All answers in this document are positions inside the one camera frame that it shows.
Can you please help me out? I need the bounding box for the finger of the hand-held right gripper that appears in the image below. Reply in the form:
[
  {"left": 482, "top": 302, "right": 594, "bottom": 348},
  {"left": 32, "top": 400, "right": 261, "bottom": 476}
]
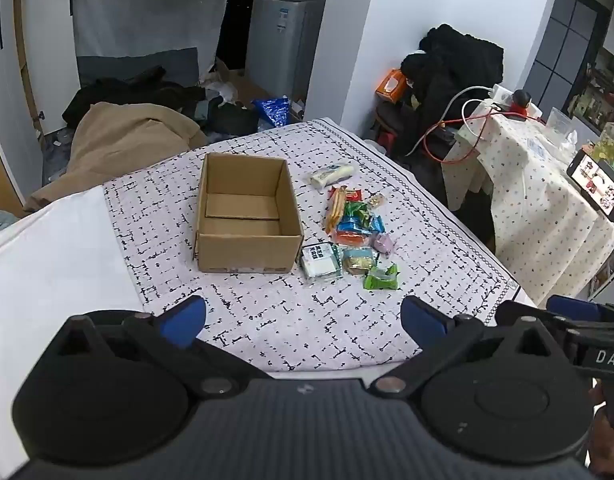
[
  {"left": 494, "top": 300, "right": 575, "bottom": 333},
  {"left": 546, "top": 295, "right": 614, "bottom": 325}
]

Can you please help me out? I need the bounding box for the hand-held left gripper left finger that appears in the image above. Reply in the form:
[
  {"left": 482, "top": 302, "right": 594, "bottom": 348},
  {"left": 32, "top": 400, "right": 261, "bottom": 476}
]
[{"left": 47, "top": 296, "right": 248, "bottom": 397}]

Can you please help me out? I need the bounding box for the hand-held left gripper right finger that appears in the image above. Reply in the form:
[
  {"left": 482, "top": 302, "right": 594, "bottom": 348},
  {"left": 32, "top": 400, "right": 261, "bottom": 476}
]
[{"left": 369, "top": 295, "right": 570, "bottom": 397}]

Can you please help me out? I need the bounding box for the bright green snack packet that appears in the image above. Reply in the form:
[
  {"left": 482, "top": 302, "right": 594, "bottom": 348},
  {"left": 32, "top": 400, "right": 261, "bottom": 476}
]
[{"left": 363, "top": 263, "right": 402, "bottom": 292}]

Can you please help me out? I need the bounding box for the teal and gold snack packet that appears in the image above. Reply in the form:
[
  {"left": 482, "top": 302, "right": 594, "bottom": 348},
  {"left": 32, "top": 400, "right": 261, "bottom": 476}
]
[{"left": 341, "top": 246, "right": 379, "bottom": 276}]

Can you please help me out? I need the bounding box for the brown cardboard box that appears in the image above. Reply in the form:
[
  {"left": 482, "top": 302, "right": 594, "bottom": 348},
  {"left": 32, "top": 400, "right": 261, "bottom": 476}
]
[{"left": 194, "top": 152, "right": 305, "bottom": 275}]

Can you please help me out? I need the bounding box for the orange snack packet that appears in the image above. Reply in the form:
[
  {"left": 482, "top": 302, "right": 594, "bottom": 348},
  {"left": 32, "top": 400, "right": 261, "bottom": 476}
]
[{"left": 335, "top": 230, "right": 375, "bottom": 247}]

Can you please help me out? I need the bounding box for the blue snack packet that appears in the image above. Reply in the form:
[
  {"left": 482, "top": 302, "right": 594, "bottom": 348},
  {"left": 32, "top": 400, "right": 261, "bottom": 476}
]
[{"left": 335, "top": 215, "right": 386, "bottom": 235}]

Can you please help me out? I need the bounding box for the white and green snack packet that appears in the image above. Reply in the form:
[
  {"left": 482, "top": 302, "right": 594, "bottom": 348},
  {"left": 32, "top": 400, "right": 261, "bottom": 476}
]
[{"left": 300, "top": 241, "right": 344, "bottom": 282}]

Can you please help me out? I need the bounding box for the green clear-window snack packet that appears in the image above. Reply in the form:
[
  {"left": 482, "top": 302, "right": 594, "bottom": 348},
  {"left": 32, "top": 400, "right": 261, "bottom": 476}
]
[{"left": 343, "top": 201, "right": 374, "bottom": 221}]

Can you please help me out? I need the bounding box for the long orange biscuit packet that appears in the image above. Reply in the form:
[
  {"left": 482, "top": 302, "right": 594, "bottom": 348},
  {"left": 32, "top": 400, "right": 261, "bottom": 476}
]
[{"left": 325, "top": 186, "right": 349, "bottom": 235}]

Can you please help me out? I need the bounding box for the person's right hand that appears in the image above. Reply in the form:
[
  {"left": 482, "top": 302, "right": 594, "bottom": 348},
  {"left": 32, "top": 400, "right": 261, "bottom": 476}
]
[{"left": 589, "top": 382, "right": 614, "bottom": 478}]

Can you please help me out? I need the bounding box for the side table with dotted cloth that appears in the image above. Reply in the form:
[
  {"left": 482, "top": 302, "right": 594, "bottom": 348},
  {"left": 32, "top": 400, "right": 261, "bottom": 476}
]
[{"left": 442, "top": 102, "right": 614, "bottom": 306}]

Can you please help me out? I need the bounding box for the smartphone on stand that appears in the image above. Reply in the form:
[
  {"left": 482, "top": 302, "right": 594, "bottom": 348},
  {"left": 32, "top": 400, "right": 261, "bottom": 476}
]
[{"left": 567, "top": 149, "right": 614, "bottom": 218}]

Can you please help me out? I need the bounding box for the long white snack packet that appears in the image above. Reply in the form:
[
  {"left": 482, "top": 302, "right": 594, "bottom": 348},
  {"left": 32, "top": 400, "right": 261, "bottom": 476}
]
[{"left": 309, "top": 163, "right": 357, "bottom": 190}]

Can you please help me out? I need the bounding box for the red bag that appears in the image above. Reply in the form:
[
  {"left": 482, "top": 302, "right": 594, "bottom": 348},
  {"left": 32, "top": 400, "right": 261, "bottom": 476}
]
[{"left": 377, "top": 127, "right": 403, "bottom": 153}]

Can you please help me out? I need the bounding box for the clear plastic container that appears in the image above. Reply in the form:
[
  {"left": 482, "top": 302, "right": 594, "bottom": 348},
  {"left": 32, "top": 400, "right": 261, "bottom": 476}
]
[{"left": 546, "top": 106, "right": 580, "bottom": 141}]

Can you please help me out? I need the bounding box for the beige coat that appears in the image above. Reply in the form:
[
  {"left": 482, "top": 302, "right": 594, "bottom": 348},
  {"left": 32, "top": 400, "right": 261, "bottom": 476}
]
[{"left": 23, "top": 102, "right": 208, "bottom": 211}]

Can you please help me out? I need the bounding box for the dark cloth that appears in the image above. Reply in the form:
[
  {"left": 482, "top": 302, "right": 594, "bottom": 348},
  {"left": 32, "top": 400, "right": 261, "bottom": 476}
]
[{"left": 202, "top": 100, "right": 260, "bottom": 137}]

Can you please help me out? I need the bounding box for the dark chair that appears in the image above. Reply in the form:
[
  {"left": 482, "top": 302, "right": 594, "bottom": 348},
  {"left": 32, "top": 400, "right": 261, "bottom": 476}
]
[{"left": 374, "top": 102, "right": 458, "bottom": 161}]

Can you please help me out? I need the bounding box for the white power strip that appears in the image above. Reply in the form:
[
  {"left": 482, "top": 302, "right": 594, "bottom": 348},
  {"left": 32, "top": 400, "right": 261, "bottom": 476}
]
[{"left": 492, "top": 84, "right": 542, "bottom": 118}]

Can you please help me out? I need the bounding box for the blue foil bag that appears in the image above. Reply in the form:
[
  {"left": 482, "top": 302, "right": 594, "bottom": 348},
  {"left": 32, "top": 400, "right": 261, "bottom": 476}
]
[{"left": 251, "top": 96, "right": 292, "bottom": 128}]

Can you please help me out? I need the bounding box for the black clothes pile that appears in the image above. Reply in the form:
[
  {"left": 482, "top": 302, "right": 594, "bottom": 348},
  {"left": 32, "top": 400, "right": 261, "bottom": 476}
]
[{"left": 62, "top": 65, "right": 208, "bottom": 128}]

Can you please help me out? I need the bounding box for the white plastic bag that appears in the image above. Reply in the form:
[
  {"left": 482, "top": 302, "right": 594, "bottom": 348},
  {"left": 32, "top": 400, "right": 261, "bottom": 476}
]
[{"left": 199, "top": 72, "right": 238, "bottom": 106}]

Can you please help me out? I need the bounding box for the orange tissue box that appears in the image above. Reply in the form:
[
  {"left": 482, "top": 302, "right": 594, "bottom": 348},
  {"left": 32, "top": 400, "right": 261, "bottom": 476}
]
[{"left": 375, "top": 68, "right": 410, "bottom": 104}]

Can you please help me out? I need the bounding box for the flattened brown cardboard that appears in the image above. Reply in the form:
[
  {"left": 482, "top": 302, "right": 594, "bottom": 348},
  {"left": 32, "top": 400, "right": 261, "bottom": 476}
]
[{"left": 214, "top": 57, "right": 268, "bottom": 106}]

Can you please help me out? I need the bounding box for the black fleece jacket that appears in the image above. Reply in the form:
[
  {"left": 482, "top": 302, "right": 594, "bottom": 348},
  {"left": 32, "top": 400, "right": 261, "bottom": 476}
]
[{"left": 401, "top": 24, "right": 505, "bottom": 161}]

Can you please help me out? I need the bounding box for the dark grid partition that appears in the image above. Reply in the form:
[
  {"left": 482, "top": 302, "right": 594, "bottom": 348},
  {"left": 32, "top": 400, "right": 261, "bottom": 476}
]
[{"left": 524, "top": 0, "right": 614, "bottom": 111}]

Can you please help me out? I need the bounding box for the white small refrigerator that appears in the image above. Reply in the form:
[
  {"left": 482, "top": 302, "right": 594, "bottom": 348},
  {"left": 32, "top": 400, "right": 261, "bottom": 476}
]
[{"left": 244, "top": 0, "right": 328, "bottom": 106}]

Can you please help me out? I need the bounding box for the grey hanging curtain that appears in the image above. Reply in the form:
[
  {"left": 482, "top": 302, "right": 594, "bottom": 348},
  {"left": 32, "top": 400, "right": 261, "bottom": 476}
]
[{"left": 70, "top": 0, "right": 233, "bottom": 86}]

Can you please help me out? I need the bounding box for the red cable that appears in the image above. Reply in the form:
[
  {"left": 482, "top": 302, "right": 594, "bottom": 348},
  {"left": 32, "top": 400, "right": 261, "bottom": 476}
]
[{"left": 423, "top": 110, "right": 538, "bottom": 163}]

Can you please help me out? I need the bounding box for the thin white cable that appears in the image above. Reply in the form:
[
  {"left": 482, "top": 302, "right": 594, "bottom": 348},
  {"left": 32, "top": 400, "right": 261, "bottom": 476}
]
[{"left": 462, "top": 99, "right": 502, "bottom": 136}]

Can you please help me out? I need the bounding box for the thick grey-white cable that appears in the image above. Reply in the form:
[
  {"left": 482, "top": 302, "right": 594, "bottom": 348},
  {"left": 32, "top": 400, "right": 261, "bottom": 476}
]
[{"left": 407, "top": 85, "right": 500, "bottom": 158}]

